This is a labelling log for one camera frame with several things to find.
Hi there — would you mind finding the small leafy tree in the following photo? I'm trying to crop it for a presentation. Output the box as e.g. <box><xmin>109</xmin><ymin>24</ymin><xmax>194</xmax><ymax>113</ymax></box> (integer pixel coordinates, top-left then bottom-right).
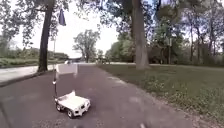
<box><xmin>72</xmin><ymin>29</ymin><xmax>101</xmax><ymax>64</ymax></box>

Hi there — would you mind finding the large thick-trunked tree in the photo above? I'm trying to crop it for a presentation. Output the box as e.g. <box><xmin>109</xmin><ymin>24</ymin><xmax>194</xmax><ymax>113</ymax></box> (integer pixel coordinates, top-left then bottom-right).
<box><xmin>79</xmin><ymin>0</ymin><xmax>161</xmax><ymax>70</ymax></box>

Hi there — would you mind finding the grey-brown asphalt path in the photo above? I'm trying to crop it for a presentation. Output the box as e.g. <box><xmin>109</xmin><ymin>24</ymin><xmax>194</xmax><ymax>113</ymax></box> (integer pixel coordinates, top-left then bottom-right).
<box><xmin>0</xmin><ymin>62</ymin><xmax>224</xmax><ymax>128</ymax></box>

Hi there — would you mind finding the small white robot with flag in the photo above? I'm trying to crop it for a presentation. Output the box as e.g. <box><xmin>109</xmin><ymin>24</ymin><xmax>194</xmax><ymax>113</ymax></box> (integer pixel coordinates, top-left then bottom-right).
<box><xmin>52</xmin><ymin>8</ymin><xmax>92</xmax><ymax>119</ymax></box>

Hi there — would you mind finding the pole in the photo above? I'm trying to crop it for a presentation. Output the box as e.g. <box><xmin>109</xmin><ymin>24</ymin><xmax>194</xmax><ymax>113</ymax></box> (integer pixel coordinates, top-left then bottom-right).
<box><xmin>165</xmin><ymin>37</ymin><xmax>174</xmax><ymax>65</ymax></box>

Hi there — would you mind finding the grass verge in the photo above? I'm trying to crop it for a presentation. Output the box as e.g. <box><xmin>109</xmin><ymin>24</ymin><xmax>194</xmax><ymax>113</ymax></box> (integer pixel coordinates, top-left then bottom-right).
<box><xmin>96</xmin><ymin>62</ymin><xmax>224</xmax><ymax>126</ymax></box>

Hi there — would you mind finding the tall dark-trunked tree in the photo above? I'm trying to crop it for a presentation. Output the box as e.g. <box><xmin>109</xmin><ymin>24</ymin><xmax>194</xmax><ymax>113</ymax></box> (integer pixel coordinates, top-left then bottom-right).
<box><xmin>0</xmin><ymin>0</ymin><xmax>78</xmax><ymax>73</ymax></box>

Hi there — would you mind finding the wood beyond road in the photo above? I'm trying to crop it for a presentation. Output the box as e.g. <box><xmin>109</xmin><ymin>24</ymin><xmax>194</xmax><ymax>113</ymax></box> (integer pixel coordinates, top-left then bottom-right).
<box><xmin>0</xmin><ymin>36</ymin><xmax>69</xmax><ymax>61</ymax></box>

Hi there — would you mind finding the dark verge strip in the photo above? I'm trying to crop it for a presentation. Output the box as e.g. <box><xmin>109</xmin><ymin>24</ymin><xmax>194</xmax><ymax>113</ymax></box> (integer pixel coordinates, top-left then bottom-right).
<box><xmin>0</xmin><ymin>68</ymin><xmax>56</xmax><ymax>88</ymax></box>

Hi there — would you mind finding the grassy bank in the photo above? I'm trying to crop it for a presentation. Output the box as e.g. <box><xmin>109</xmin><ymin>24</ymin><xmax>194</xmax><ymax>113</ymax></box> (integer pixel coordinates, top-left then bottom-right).
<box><xmin>0</xmin><ymin>57</ymin><xmax>68</xmax><ymax>69</ymax></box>

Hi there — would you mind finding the pale grey road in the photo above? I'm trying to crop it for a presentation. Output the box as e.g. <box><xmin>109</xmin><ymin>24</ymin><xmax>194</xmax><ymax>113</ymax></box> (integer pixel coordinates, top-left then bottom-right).
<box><xmin>0</xmin><ymin>63</ymin><xmax>68</xmax><ymax>84</ymax></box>

